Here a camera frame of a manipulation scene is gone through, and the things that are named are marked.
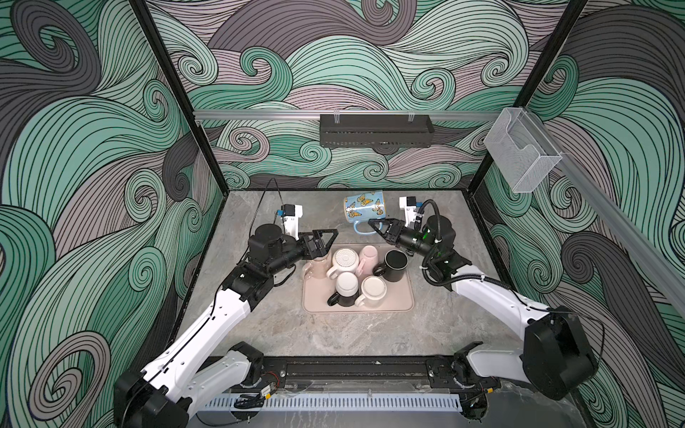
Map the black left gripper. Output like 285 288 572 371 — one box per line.
265 229 335 280

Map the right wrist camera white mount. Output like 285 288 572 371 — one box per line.
399 196 423 230

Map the blue butterfly mug yellow inside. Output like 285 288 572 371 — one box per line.
342 191 387 235

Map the cream white mug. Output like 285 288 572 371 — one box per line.
355 276 387 310

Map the clear plastic wall bin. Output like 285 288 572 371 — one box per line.
484 107 562 194

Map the light pink mug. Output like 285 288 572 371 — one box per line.
355 245 379 279

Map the aluminium wall rail right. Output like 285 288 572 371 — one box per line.
522 110 684 314

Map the white ribbed mug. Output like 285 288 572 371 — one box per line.
326 248 360 280

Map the aluminium wall rail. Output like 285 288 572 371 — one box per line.
194 109 501 122
522 110 684 314

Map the black mug white base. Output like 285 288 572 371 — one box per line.
326 272 360 308

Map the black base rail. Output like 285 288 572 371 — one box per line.
213 354 501 397

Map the black corner frame post left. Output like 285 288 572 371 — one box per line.
130 0 229 198

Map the black wall tray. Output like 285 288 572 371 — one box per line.
319 113 435 149

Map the black corner frame post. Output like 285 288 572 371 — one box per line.
130 0 229 198
467 0 588 199

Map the beige pink ribbed mug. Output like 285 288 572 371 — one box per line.
303 254 332 280

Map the black corner frame post right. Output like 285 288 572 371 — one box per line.
467 0 588 199

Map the white slotted cable duct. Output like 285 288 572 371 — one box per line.
199 392 464 414

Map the aluminium wall rail back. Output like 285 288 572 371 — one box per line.
194 109 501 122

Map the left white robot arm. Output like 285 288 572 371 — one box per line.
113 224 338 427

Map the beige silicone drying mat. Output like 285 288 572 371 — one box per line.
301 243 414 315

